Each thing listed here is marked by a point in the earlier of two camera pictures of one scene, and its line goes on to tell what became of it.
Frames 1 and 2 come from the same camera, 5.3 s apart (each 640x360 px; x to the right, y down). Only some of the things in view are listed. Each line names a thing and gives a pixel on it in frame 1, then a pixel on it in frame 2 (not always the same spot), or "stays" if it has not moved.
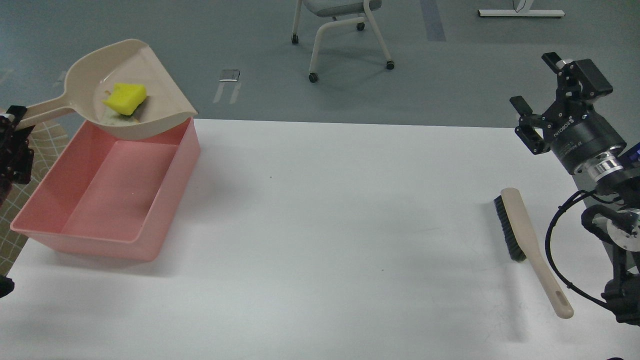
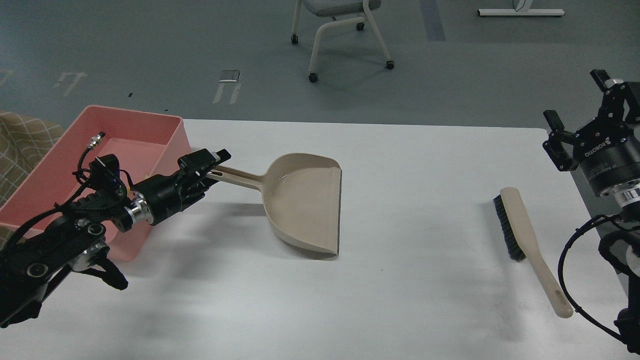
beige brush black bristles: (522, 245) stays
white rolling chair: (342, 12) stays
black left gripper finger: (9, 121) → (201, 160)
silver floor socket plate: (229, 75) stays
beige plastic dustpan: (122, 62) → (302, 195)
